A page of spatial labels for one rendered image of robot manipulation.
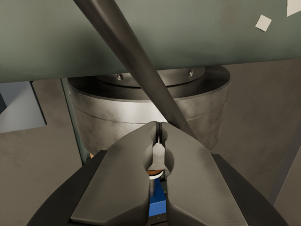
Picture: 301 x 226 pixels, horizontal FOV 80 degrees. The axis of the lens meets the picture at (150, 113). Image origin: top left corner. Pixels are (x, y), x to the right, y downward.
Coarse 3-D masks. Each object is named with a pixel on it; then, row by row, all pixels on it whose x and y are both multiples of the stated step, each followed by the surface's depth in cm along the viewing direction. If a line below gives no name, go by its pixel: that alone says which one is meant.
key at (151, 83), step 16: (80, 0) 6; (96, 0) 6; (112, 0) 6; (96, 16) 6; (112, 16) 6; (112, 32) 7; (128, 32) 7; (112, 48) 7; (128, 48) 7; (128, 64) 8; (144, 64) 8; (144, 80) 9; (160, 80) 10; (160, 96) 10; (160, 112) 12; (176, 112) 12
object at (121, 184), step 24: (120, 144) 10; (144, 144) 10; (120, 168) 9; (144, 168) 9; (96, 192) 7; (120, 192) 7; (144, 192) 7; (72, 216) 6; (96, 216) 6; (120, 216) 7; (144, 216) 7
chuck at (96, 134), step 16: (80, 112) 29; (224, 112) 34; (80, 128) 32; (96, 128) 28; (112, 128) 26; (128, 128) 26; (192, 128) 27; (208, 128) 29; (96, 144) 30; (160, 144) 27; (208, 144) 31; (160, 160) 28
